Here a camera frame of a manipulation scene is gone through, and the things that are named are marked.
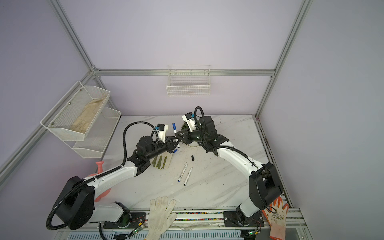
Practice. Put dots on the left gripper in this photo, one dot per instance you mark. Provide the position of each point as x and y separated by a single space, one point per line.
170 144

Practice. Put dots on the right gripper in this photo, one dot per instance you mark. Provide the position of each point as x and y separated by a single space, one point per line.
186 136

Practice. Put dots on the white marker blue tip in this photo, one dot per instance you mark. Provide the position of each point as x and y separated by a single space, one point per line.
182 173
174 129

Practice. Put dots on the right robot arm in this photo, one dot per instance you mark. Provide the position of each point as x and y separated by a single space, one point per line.
265 185

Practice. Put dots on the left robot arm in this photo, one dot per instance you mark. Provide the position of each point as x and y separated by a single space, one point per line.
76 205

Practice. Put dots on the green bean pods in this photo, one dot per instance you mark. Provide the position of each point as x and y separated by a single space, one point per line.
160 162

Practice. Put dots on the potted green plant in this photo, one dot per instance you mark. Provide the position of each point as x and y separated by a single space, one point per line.
193 144

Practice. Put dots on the lower white mesh shelf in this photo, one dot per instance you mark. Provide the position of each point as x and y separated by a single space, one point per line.
99 136

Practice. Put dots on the white mesh shelf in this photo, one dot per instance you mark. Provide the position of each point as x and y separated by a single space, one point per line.
99 136
63 120

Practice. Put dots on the white work glove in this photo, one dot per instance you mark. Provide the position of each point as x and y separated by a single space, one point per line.
160 217

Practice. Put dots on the beige glove in shelf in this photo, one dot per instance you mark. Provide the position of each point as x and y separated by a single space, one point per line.
83 122

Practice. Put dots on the upper white mesh shelf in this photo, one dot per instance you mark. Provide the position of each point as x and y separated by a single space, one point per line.
63 120

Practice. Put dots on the orange white glove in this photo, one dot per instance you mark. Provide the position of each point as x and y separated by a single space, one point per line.
277 219

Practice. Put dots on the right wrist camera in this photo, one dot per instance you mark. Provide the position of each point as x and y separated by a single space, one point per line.
189 119

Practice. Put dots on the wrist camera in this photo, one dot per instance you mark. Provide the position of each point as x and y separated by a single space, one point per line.
161 130
189 119

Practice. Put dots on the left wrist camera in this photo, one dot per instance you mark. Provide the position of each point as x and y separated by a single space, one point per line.
161 130

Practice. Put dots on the white wire basket back wall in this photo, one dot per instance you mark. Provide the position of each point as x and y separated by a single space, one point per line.
188 80

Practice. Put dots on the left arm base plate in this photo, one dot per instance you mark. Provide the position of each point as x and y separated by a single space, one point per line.
132 220

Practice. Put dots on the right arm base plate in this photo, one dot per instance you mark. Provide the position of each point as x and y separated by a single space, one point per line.
238 219

